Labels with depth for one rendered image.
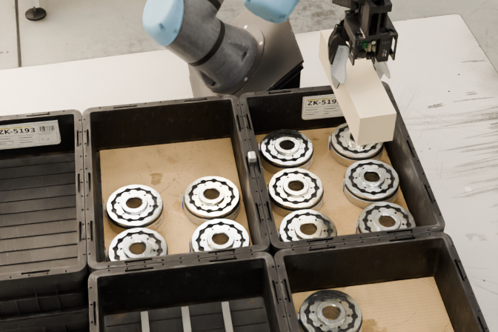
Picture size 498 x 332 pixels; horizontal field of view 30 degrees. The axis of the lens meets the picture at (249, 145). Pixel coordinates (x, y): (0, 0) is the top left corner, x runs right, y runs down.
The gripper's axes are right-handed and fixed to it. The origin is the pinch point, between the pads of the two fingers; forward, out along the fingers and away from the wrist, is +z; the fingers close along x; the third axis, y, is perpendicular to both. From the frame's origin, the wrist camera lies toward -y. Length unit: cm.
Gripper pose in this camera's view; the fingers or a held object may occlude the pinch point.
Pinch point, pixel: (356, 77)
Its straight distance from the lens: 160.1
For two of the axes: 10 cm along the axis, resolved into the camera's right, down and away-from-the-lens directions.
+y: 2.1, 6.8, -7.1
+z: -0.1, 7.2, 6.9
